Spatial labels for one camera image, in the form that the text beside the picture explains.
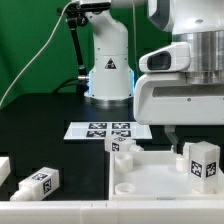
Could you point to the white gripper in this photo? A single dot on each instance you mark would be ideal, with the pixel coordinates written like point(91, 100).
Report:
point(166, 99)

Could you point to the white square tabletop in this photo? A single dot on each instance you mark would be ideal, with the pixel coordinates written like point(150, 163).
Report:
point(152, 175)

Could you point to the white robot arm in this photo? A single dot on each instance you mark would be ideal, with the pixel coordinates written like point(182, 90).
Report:
point(200, 23)

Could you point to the white front fence bar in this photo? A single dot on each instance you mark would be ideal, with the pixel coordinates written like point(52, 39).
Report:
point(113, 212)

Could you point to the white marker tag plate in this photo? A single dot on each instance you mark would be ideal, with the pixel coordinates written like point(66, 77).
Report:
point(100, 130)

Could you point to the white left fence block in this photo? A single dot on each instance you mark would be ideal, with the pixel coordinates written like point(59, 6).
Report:
point(4, 169)

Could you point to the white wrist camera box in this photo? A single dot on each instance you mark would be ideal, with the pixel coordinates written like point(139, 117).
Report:
point(172, 58)

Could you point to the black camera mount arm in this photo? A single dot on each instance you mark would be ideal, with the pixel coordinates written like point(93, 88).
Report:
point(75, 17)

